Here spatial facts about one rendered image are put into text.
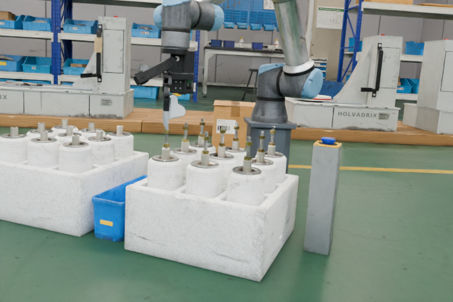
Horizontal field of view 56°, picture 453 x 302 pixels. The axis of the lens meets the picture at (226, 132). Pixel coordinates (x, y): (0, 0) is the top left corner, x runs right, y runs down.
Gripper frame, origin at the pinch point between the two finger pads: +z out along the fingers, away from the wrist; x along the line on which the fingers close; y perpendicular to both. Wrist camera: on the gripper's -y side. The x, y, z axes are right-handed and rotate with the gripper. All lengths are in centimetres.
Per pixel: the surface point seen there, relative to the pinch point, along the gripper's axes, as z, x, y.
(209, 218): 21.1, -15.1, 11.9
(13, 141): 11, 22, -46
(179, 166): 11.2, -2.9, 4.5
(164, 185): 16.0, -4.7, 0.5
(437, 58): -31, 196, 211
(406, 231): 35, 10, 82
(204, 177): 12.0, -10.5, 10.6
